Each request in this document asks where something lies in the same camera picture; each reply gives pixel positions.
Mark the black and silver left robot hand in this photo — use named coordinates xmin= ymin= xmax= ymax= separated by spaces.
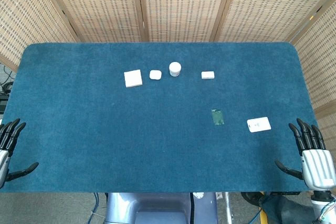
xmin=0 ymin=118 xmax=39 ymax=188

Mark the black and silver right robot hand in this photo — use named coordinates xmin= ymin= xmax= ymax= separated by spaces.
xmin=275 ymin=118 xmax=336 ymax=191

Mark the dark blue cloth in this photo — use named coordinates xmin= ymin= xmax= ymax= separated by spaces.
xmin=261 ymin=194 xmax=317 ymax=224

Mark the white plastic card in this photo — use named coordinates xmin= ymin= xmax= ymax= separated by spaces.
xmin=246 ymin=116 xmax=272 ymax=133

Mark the blue-grey robot torso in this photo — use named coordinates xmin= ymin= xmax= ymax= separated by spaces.
xmin=104 ymin=191 xmax=219 ymax=224

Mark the white square box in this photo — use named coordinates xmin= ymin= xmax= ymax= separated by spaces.
xmin=123 ymin=69 xmax=143 ymax=88

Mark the blue carpet table mat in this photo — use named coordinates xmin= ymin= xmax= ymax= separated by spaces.
xmin=0 ymin=41 xmax=325 ymax=194

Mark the white round jar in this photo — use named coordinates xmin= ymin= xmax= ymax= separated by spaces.
xmin=169 ymin=61 xmax=182 ymax=77

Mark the black cable bundle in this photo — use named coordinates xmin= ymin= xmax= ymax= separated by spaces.
xmin=0 ymin=62 xmax=15 ymax=96

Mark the blue cable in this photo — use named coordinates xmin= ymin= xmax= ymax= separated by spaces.
xmin=88 ymin=192 xmax=101 ymax=224

